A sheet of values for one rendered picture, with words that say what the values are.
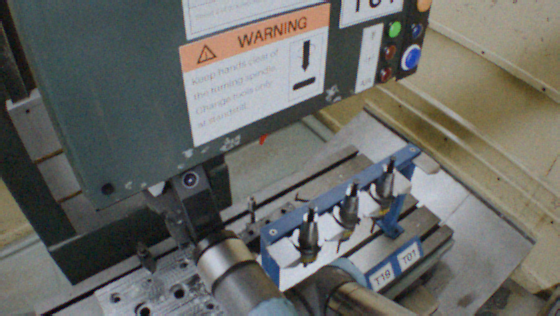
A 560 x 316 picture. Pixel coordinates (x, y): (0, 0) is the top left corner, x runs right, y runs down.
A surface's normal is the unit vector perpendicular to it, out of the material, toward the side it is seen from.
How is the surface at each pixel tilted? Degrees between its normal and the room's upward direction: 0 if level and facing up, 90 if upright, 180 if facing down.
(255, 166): 0
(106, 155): 90
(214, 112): 90
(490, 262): 24
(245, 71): 90
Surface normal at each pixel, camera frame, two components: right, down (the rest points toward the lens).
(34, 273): 0.01, -0.72
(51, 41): 0.58, 0.57
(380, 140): -0.33, -0.49
